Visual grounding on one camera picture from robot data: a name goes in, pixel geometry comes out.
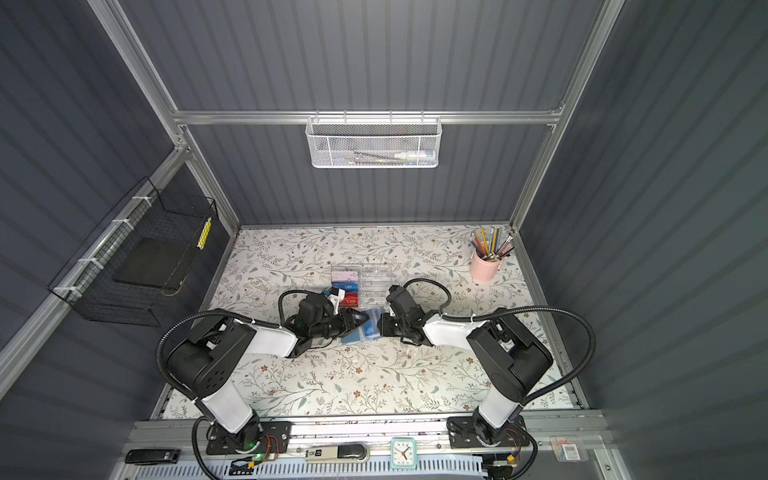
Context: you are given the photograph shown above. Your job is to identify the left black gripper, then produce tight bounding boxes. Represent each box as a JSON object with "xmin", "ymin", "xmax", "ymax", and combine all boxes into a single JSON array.
[{"xmin": 310, "ymin": 307, "xmax": 370, "ymax": 341}]

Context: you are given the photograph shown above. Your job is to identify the blue leather card holder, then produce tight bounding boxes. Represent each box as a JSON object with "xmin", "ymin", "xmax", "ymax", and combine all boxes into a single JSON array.
[{"xmin": 341, "ymin": 307, "xmax": 384, "ymax": 344}]

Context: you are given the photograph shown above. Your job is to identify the clear acrylic organizer box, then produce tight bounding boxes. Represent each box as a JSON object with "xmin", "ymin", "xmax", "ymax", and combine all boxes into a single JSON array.
[{"xmin": 331, "ymin": 263, "xmax": 398, "ymax": 309}]

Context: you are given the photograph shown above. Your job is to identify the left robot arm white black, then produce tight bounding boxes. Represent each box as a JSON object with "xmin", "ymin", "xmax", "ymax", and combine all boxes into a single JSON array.
[{"xmin": 155, "ymin": 292, "xmax": 370, "ymax": 436}]

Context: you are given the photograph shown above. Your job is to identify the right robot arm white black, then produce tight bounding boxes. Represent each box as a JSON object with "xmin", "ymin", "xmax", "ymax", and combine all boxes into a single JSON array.
[{"xmin": 378, "ymin": 285, "xmax": 554, "ymax": 444}]

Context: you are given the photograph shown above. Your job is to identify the red card in organizer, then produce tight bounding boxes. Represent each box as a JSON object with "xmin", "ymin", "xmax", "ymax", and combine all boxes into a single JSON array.
[{"xmin": 340, "ymin": 292, "xmax": 359, "ymax": 307}]

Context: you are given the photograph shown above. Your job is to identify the blue card in organizer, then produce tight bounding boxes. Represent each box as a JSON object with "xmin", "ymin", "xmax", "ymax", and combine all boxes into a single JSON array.
[{"xmin": 332, "ymin": 282, "xmax": 359, "ymax": 293}]

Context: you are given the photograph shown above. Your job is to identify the pink card in organizer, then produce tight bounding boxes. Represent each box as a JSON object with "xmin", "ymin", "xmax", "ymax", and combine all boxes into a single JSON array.
[{"xmin": 331, "ymin": 270, "xmax": 359, "ymax": 283}]

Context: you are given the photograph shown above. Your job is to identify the pink pencil cup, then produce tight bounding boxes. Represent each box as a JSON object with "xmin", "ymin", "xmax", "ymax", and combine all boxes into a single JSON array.
[{"xmin": 469, "ymin": 252, "xmax": 502, "ymax": 284}]

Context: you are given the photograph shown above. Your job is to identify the floral patterned table mat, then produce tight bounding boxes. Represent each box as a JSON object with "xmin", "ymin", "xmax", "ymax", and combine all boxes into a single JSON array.
[{"xmin": 212, "ymin": 225, "xmax": 532, "ymax": 416}]

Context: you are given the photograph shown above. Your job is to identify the small teal desk clock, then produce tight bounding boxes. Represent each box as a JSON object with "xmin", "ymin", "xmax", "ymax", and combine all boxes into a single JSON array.
[{"xmin": 390, "ymin": 437, "xmax": 418, "ymax": 470}]

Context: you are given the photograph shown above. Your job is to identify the coloured pencils in cup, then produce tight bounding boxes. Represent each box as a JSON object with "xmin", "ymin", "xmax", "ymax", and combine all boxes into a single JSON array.
[{"xmin": 470, "ymin": 227, "xmax": 514, "ymax": 262}]

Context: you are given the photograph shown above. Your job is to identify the yellow tag on basket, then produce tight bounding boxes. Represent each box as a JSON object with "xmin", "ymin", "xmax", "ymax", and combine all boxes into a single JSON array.
[{"xmin": 196, "ymin": 217, "xmax": 212, "ymax": 250}]

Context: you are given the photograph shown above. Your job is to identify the pens in white basket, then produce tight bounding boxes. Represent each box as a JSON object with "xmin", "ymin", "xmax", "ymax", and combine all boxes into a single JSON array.
[{"xmin": 353, "ymin": 150, "xmax": 438, "ymax": 166}]

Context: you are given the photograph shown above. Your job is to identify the black flat pad in basket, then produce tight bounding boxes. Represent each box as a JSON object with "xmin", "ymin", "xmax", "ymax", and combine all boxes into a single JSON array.
[{"xmin": 113, "ymin": 238, "xmax": 194, "ymax": 292}]

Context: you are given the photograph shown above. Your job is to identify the small clear packet with label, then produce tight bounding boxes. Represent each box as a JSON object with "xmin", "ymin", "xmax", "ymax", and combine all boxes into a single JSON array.
[{"xmin": 550, "ymin": 437, "xmax": 589, "ymax": 463}]

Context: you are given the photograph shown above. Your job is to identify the black stapler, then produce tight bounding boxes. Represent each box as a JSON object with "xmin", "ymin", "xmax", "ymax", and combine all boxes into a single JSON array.
[{"xmin": 124, "ymin": 448, "xmax": 181, "ymax": 466}]

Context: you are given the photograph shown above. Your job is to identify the left wrist camera white housing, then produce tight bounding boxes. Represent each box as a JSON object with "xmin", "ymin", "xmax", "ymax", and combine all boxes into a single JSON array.
[{"xmin": 325, "ymin": 286, "xmax": 346, "ymax": 309}]

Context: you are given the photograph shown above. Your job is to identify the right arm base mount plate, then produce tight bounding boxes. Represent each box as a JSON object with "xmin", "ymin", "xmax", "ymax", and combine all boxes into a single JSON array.
[{"xmin": 446, "ymin": 416, "xmax": 531, "ymax": 450}]

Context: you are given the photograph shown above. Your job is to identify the silver black device on rail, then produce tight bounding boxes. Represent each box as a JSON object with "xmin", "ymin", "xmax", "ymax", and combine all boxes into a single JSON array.
[{"xmin": 305, "ymin": 443, "xmax": 370, "ymax": 463}]

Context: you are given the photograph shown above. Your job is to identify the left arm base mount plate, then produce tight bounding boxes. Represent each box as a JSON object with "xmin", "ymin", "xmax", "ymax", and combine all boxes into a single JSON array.
[{"xmin": 205, "ymin": 421, "xmax": 294, "ymax": 455}]

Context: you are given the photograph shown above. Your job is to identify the white wire mesh basket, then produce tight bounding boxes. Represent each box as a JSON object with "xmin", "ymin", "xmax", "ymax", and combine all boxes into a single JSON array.
[{"xmin": 305, "ymin": 118, "xmax": 443, "ymax": 169}]

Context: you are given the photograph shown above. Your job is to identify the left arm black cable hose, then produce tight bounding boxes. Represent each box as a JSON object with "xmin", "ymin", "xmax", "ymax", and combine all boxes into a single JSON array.
[{"xmin": 155, "ymin": 289, "xmax": 325, "ymax": 480}]

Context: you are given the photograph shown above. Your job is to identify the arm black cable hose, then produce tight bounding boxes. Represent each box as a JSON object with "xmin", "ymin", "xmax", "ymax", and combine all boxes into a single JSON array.
[
  {"xmin": 403, "ymin": 277, "xmax": 597, "ymax": 480},
  {"xmin": 155, "ymin": 289, "xmax": 325, "ymax": 480}
]

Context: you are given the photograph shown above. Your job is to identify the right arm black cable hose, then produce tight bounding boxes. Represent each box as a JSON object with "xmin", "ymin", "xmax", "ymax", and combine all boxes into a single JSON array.
[{"xmin": 403, "ymin": 277, "xmax": 597, "ymax": 480}]

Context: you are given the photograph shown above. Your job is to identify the black wire wall basket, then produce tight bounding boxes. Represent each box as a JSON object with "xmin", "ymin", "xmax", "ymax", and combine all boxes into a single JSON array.
[{"xmin": 48, "ymin": 180, "xmax": 218, "ymax": 327}]

